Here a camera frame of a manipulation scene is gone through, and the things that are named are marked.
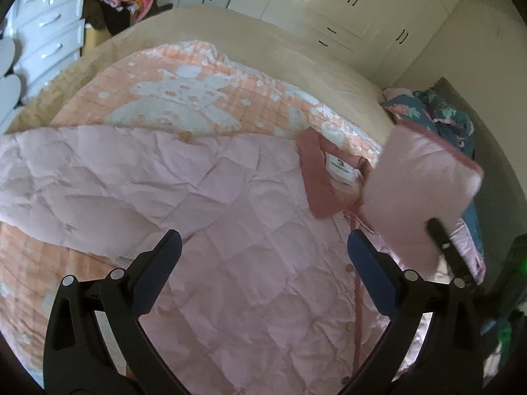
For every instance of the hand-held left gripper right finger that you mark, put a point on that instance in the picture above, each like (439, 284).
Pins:
(370, 269)

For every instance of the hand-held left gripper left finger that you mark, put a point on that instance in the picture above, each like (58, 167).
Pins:
(159, 269)

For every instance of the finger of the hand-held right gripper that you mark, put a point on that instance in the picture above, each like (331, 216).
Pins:
(437, 232)

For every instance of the pink quilted jacket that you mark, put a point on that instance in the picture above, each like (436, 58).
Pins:
(247, 214)

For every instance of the dark clothes pile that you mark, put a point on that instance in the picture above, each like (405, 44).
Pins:
(107, 16)

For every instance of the blue floral quilt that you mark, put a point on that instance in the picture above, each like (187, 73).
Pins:
(446, 115)

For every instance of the orange printed blanket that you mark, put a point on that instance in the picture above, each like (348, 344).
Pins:
(185, 90)

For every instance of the white rounded object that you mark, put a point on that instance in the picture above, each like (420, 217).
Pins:
(10, 86)

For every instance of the yellow box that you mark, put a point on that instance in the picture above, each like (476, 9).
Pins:
(94, 36)

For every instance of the beige bed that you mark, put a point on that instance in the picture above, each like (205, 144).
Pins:
(267, 41)

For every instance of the white wardrobe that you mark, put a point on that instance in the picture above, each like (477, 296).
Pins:
(329, 0)

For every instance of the white chest of drawers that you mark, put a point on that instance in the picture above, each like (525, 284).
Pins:
(45, 20)

